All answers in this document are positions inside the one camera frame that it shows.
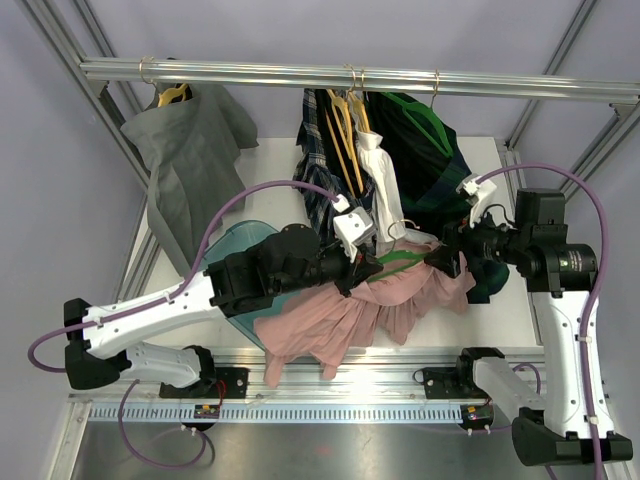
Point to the yellow hanger of white skirt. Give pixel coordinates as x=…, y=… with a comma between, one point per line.
x=356, y=103

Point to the dark green plaid skirt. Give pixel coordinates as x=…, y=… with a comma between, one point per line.
x=426, y=180

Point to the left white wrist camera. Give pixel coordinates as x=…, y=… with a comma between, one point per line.
x=353, y=226

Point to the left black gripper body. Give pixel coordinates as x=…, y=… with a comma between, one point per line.
x=333, y=264

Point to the aluminium hanging rail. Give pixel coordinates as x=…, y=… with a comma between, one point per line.
x=436, y=82

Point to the yellow hanger of plaid skirt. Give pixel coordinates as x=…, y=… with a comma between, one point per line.
x=345, y=141

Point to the slotted cable duct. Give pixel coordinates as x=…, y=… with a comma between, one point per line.
x=279, y=413

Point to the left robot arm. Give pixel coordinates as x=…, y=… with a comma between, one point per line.
x=109, y=343

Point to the grey skirt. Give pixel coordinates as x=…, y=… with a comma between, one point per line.
x=190, y=149

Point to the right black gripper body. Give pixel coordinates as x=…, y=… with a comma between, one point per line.
x=484, y=242

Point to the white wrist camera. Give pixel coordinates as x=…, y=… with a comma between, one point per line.
x=479, y=195
x=353, y=226

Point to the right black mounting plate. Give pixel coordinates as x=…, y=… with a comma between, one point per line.
x=446, y=383

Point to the navy plaid skirt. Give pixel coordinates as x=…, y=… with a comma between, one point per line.
x=320, y=164

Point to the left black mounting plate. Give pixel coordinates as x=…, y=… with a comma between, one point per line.
x=232, y=383

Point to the pink pleated skirt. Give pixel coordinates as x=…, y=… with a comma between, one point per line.
x=322, y=323

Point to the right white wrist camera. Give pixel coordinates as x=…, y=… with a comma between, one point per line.
x=479, y=195

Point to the green hanger of pink skirt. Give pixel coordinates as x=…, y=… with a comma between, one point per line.
x=404, y=252

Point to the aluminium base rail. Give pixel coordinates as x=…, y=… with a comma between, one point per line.
x=367, y=376

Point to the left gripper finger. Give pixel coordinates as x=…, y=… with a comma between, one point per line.
x=367, y=266
x=347, y=284

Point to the black mounting plate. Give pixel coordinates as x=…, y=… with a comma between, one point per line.
x=232, y=383
x=446, y=383

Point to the white pleated skirt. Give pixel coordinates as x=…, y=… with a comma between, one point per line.
x=387, y=211

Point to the yellow hanger of grey skirt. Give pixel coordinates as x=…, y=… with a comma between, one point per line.
x=177, y=94

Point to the teal plastic bin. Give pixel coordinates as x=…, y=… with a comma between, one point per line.
x=238, y=238

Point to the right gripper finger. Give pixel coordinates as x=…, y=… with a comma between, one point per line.
x=451, y=264
x=441, y=252

